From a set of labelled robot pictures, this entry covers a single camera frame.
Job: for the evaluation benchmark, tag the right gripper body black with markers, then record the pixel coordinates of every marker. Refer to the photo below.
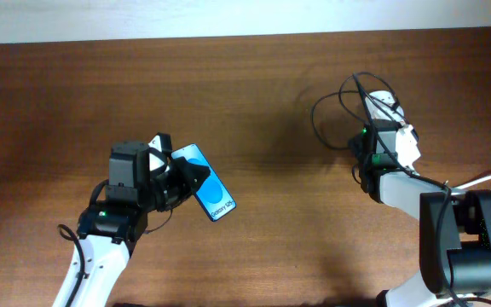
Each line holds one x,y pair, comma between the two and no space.
356,148

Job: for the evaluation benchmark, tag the blue Galaxy smartphone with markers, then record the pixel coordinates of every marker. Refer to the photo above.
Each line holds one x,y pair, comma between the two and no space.
213,196

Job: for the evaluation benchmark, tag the white power strip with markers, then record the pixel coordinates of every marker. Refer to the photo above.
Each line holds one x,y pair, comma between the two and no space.
379,105

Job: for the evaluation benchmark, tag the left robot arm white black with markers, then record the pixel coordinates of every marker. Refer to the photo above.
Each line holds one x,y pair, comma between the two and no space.
104,241

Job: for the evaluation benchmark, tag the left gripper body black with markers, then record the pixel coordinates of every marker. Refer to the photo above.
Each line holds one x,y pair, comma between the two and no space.
161,190

